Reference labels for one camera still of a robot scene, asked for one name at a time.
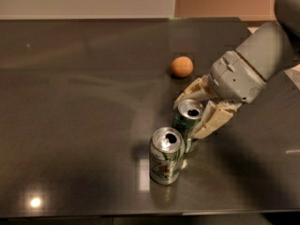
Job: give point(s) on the orange round fruit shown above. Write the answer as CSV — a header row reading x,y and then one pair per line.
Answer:
x,y
181,67

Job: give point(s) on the dark green soda can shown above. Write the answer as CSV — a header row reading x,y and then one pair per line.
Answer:
x,y
187,114

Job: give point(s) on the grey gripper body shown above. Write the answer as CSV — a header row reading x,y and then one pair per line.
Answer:
x,y
236,78

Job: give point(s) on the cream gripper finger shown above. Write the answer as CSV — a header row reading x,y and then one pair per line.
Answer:
x,y
198,90
215,116

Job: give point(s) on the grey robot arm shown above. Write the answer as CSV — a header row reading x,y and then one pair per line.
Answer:
x,y
273,46

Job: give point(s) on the silver 7up can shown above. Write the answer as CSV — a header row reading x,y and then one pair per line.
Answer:
x,y
166,151

